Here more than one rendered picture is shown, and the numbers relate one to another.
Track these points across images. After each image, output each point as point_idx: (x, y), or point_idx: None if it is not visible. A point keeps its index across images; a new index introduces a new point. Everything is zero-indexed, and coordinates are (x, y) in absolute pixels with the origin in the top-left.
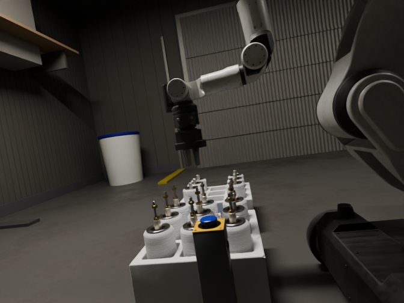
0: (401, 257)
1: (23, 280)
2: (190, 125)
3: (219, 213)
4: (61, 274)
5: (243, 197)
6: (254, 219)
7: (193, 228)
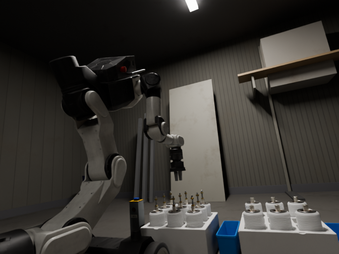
0: (95, 243)
1: (218, 215)
2: (172, 160)
3: (209, 221)
4: (219, 220)
5: (248, 228)
6: (184, 228)
7: (160, 207)
